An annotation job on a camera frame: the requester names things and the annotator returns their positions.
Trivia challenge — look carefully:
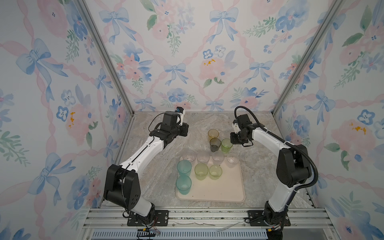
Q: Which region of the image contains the bright green glass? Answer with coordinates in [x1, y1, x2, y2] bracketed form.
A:
[221, 139, 233, 154]

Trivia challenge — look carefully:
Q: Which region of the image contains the yellow amber glass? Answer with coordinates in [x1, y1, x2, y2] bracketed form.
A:
[208, 129, 220, 139]

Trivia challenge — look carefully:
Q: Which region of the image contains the dark smoky glass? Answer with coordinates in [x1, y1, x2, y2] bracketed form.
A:
[210, 138, 222, 153]

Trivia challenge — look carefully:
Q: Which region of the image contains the short frosted clear cup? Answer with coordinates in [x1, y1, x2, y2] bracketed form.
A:
[212, 151, 225, 165]

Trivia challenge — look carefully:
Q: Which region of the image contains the tall teal cup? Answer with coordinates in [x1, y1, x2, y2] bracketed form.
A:
[176, 175, 192, 195]
[177, 160, 192, 177]

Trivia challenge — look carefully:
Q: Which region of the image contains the tall frosted clear cup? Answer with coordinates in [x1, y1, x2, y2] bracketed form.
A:
[197, 151, 211, 165]

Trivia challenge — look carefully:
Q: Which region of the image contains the tall light green cup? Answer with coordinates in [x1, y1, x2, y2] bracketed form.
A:
[195, 163, 209, 181]

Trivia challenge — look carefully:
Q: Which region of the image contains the short light green cup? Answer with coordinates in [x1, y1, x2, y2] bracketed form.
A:
[209, 165, 223, 180]

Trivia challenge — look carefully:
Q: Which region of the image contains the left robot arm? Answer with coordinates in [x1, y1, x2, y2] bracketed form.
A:
[104, 107, 189, 223]

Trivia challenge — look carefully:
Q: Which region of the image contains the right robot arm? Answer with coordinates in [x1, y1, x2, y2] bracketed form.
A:
[230, 114, 312, 226]

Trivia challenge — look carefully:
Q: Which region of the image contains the beige plastic tray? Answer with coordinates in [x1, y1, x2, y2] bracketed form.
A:
[176, 157, 246, 203]

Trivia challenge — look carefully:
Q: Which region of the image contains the small clear glass far right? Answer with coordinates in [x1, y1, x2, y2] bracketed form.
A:
[227, 154, 240, 166]

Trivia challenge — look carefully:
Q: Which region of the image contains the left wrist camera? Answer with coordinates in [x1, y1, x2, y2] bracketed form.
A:
[175, 107, 185, 116]

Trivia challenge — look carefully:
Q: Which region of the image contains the black corrugated cable hose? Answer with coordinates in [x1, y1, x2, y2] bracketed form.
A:
[233, 105, 319, 191]

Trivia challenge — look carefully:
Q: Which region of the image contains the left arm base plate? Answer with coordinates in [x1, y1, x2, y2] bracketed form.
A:
[127, 210, 169, 227]

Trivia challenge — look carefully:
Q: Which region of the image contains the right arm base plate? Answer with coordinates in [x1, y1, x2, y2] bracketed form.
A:
[244, 210, 291, 228]

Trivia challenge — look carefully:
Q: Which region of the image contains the aluminium rail frame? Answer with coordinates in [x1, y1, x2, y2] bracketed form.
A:
[77, 207, 340, 240]

